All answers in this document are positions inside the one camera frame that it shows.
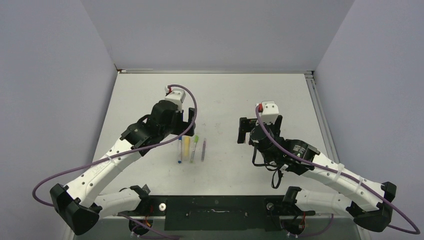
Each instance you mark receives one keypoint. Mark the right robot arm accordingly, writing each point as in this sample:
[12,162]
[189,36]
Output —
[366,202]

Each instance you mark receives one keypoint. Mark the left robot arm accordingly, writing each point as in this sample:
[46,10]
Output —
[80,202]

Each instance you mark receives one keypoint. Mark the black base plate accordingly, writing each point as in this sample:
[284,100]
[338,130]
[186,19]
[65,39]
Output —
[219,213]

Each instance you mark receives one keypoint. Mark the aluminium frame rail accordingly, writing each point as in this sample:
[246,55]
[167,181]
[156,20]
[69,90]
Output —
[326,132]
[186,71]

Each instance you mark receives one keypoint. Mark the aluminium frame rail back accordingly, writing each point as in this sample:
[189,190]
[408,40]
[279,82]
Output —
[186,71]

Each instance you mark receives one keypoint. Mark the purple pen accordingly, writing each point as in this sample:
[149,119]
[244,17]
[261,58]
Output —
[203,153]

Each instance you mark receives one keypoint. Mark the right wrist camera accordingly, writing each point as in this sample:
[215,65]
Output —
[268,112]

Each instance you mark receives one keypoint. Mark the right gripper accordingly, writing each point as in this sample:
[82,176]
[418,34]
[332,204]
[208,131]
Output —
[245,124]

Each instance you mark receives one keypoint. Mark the yellow highlighter pen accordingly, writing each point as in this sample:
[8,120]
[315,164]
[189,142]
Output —
[186,147]

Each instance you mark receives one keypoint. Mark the green pen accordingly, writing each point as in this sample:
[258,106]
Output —
[193,149]

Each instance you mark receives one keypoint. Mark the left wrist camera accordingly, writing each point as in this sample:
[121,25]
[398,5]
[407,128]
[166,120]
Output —
[176,96]

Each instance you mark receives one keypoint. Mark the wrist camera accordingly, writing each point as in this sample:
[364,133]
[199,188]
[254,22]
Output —
[268,112]
[176,96]

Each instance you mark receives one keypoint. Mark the blue marker pen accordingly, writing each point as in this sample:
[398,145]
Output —
[180,150]

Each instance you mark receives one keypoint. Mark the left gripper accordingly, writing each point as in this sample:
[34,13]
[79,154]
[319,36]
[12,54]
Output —
[183,125]

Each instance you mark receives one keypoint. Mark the aluminium frame rail right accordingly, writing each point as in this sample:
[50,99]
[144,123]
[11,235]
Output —
[326,132]

